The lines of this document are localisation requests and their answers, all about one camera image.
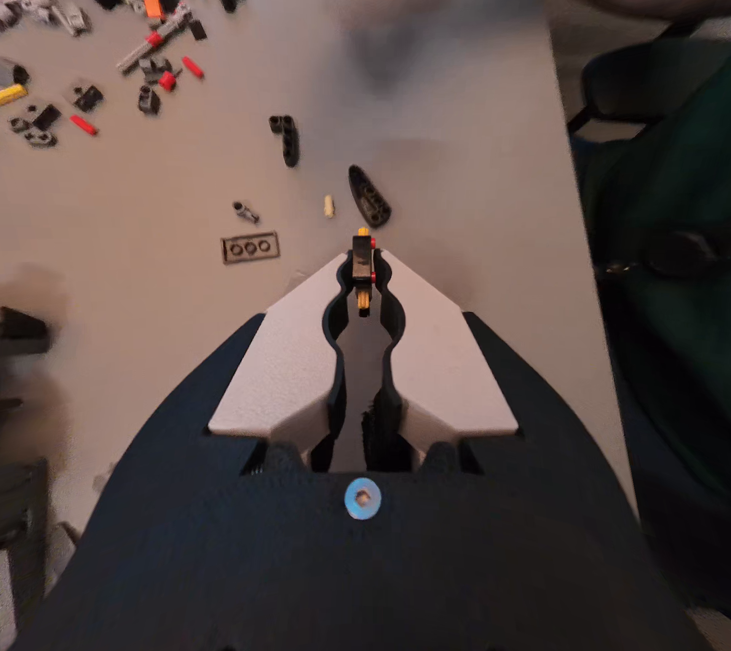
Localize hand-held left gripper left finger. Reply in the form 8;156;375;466
207;250;352;468

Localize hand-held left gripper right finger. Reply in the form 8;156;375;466
377;248;520;468

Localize black lego subassembly red pins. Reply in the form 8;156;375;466
351;227;379;319

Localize black bent lego beam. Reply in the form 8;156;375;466
268;114;301;169

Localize dark brown lego plate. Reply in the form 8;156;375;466
220;230;282;266

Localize scattered loose lego pieces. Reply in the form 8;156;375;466
0;0;249;149

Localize black curved lego panel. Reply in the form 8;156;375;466
347;164;393;229

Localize black office chair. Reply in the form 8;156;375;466
565;23;731;135

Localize black waist strap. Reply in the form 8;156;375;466
594;228;731;281

